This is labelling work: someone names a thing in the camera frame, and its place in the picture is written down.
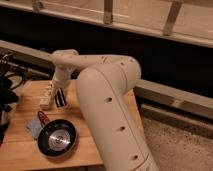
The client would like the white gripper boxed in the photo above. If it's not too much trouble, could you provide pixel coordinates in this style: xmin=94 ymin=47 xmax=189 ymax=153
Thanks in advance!
xmin=45 ymin=67 xmax=71 ymax=103

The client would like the black white striped eraser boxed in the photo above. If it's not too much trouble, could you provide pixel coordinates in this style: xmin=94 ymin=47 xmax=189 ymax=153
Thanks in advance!
xmin=55 ymin=89 xmax=66 ymax=107

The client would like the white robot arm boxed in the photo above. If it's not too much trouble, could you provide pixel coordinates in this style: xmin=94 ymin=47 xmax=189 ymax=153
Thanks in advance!
xmin=51 ymin=49 xmax=159 ymax=171

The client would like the white tube bottle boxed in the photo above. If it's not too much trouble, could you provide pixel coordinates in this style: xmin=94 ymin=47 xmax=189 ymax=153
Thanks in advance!
xmin=39 ymin=89 xmax=52 ymax=110

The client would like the blue cloth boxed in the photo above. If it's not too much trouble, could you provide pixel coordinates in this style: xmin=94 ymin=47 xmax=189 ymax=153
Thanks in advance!
xmin=26 ymin=117 xmax=42 ymax=139

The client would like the black frying pan red handle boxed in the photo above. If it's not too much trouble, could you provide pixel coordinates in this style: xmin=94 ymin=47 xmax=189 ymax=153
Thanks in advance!
xmin=37 ymin=111 xmax=78 ymax=158

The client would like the black cables and equipment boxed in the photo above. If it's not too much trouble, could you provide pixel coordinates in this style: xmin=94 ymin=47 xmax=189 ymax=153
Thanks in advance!
xmin=0 ymin=51 xmax=29 ymax=146

